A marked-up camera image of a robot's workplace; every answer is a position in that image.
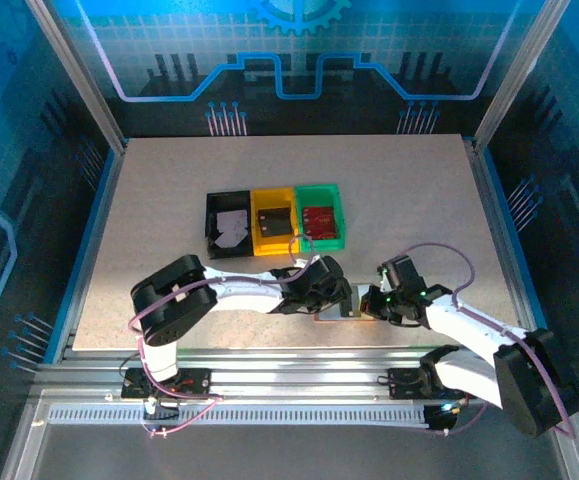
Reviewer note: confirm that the green plastic bin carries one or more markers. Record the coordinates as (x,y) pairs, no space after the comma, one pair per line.
(319,195)

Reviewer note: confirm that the yellow plastic bin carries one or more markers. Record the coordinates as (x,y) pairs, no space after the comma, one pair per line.
(274,199)

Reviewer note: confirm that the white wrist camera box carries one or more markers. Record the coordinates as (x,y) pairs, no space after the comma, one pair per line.
(383,279)
(300,261)

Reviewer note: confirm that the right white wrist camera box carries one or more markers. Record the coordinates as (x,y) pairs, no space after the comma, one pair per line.
(383,279)

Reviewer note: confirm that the red credit card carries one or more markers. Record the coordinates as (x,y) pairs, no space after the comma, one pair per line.
(321,231)
(314,212)

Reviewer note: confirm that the aluminium side rail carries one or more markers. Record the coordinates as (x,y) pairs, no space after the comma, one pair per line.
(500,225)
(90,250)

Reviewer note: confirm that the black plastic bin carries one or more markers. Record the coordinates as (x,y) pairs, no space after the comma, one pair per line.
(234,200)

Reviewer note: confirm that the aluminium frame post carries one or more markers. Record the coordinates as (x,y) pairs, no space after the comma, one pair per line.
(78,75)
(518,75)

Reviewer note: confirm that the pink brown card holder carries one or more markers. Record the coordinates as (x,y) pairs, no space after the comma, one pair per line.
(364,290)

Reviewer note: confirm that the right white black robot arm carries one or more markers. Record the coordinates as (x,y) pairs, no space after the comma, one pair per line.
(534,380)

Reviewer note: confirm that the aluminium mounting rail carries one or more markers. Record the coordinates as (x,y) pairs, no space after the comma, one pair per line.
(294,375)

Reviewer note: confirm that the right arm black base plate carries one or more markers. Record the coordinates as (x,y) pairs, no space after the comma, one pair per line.
(399,382)

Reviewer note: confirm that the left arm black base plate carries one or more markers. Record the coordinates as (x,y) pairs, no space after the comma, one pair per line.
(196,382)

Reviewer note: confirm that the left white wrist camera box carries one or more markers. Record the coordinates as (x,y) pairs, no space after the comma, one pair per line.
(300,261)

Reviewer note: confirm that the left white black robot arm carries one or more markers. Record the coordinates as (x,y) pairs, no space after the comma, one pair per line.
(174,300)

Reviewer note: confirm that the black credit card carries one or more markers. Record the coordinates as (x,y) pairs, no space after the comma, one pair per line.
(271,214)
(275,230)

